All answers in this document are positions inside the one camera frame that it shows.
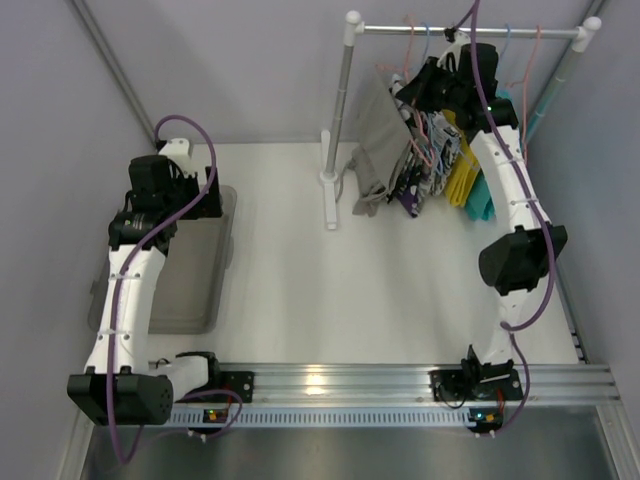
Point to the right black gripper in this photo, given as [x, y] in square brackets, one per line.
[431, 84]

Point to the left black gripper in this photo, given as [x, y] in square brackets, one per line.
[211, 195]

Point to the grey trousers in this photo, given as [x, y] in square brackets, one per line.
[383, 144]

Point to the pink wire hanger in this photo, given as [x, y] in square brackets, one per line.
[405, 71]

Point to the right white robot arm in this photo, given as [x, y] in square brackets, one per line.
[521, 264]

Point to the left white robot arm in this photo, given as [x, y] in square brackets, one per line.
[117, 385]

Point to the blue hanger with patterned garment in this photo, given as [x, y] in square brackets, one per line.
[428, 129]

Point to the blue hanger with yellow garment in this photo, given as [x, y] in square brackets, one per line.
[446, 142]

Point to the far right pink hanger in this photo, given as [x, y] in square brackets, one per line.
[524, 82]

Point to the blue hanger with teal garment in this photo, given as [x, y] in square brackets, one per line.
[507, 40]

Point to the purple patterned garment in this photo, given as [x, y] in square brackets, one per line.
[417, 182]

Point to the yellow garment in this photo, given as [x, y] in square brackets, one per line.
[464, 171]

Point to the grey plastic bin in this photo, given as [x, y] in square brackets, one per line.
[188, 291]

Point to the teal garment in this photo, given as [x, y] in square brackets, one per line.
[478, 202]

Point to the white metal clothes rack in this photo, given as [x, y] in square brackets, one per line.
[579, 37]

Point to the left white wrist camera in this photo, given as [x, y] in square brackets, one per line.
[178, 150]

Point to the aluminium mounting rail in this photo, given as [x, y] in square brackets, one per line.
[396, 385]

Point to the grey slotted cable duct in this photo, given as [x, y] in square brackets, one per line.
[353, 417]

